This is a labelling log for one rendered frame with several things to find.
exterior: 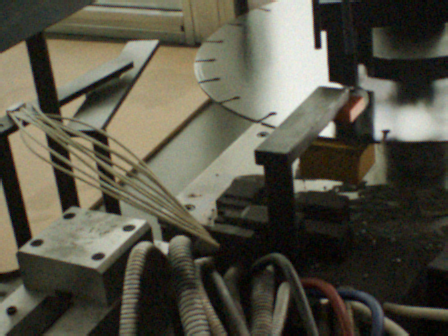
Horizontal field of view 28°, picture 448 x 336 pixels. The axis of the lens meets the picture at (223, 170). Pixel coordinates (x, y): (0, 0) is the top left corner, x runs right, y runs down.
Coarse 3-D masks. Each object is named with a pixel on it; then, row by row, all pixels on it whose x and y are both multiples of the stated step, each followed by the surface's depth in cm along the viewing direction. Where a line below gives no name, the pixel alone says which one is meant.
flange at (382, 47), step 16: (384, 32) 67; (400, 32) 65; (416, 32) 65; (432, 32) 65; (384, 48) 64; (400, 48) 64; (416, 48) 64; (432, 48) 63; (384, 64) 63; (400, 64) 63; (416, 64) 63; (432, 64) 63
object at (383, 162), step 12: (384, 144) 70; (444, 144) 69; (384, 156) 71; (396, 156) 69; (408, 156) 69; (420, 156) 69; (432, 156) 69; (444, 156) 70; (384, 168) 71; (396, 168) 70; (408, 168) 69; (420, 168) 69; (432, 168) 69; (444, 168) 70
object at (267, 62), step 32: (288, 0) 80; (224, 32) 74; (256, 32) 73; (288, 32) 73; (224, 64) 68; (256, 64) 67; (288, 64) 66; (320, 64) 66; (224, 96) 62; (256, 96) 62; (288, 96) 61; (384, 96) 60; (416, 96) 59; (352, 128) 56; (384, 128) 55; (416, 128) 55
